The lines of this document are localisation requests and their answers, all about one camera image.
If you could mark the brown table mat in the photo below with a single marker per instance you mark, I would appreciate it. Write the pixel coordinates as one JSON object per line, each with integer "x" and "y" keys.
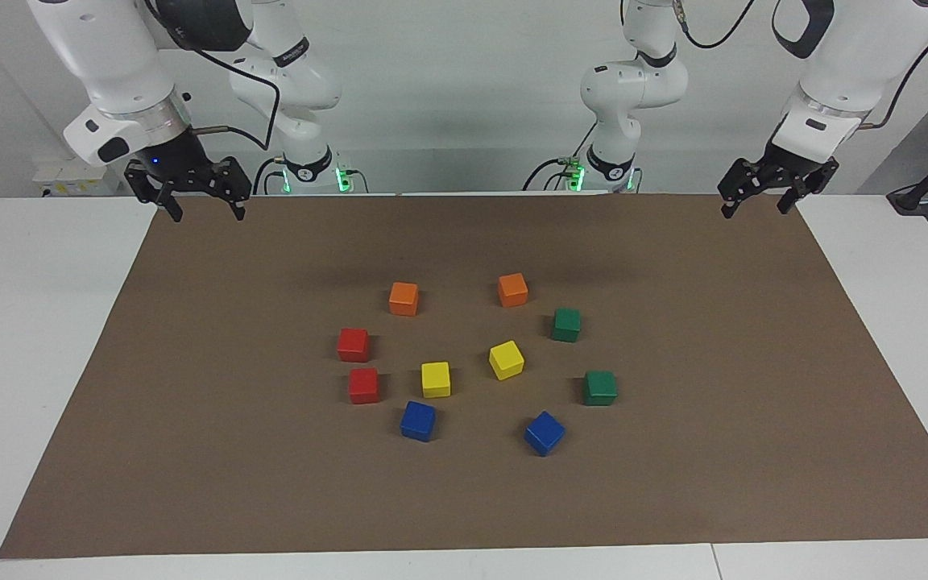
{"x": 464, "y": 499}

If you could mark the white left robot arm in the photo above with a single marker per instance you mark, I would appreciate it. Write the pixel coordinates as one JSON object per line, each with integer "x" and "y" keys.
{"x": 859, "y": 72}

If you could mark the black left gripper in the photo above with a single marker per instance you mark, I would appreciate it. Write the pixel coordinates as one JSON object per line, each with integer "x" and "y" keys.
{"x": 774, "y": 171}

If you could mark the white power strip box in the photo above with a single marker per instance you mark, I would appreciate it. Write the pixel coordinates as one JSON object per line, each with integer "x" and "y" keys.
{"x": 77, "y": 177}

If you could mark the orange wooden cube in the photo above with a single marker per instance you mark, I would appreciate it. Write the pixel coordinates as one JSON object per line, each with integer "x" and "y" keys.
{"x": 403, "y": 299}
{"x": 513, "y": 290}

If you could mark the yellow wooden cube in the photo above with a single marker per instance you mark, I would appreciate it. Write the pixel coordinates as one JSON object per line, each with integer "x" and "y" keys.
{"x": 506, "y": 360}
{"x": 436, "y": 379}

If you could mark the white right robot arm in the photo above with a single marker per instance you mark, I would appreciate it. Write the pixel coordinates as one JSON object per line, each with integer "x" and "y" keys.
{"x": 109, "y": 64}

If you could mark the blue wooden cube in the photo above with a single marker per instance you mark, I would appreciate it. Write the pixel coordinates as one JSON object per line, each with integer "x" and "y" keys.
{"x": 544, "y": 433}
{"x": 417, "y": 421}

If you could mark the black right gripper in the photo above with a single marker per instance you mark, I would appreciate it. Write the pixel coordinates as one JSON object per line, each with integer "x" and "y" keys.
{"x": 178, "y": 165}

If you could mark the green wooden cube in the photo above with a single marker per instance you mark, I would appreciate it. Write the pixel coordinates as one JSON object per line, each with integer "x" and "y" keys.
{"x": 566, "y": 325}
{"x": 600, "y": 388}

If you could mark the red wooden cube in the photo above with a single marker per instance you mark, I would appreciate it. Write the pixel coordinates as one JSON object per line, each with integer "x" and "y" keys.
{"x": 353, "y": 345}
{"x": 364, "y": 386}

